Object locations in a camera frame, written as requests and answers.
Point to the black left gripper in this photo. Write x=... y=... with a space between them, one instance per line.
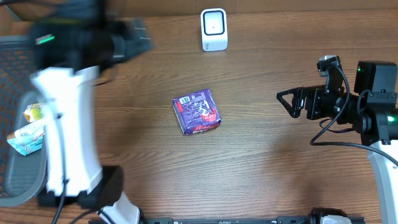
x=135 y=46

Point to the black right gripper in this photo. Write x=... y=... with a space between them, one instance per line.
x=313 y=94

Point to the purple pad package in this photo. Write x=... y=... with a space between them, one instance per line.
x=196 y=112

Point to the teal wipes pack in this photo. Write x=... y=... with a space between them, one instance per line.
x=28 y=139

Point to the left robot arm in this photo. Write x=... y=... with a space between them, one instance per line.
x=72 y=47

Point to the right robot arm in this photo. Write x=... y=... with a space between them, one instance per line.
x=370 y=107

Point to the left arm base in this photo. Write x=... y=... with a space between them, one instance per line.
x=121 y=212

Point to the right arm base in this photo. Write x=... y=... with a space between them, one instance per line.
x=328 y=216

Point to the green yellow snack pack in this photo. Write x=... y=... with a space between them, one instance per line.
x=33 y=112

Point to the grey plastic basket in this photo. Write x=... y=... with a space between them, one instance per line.
x=22 y=177

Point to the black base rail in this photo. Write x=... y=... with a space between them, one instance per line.
x=279 y=220

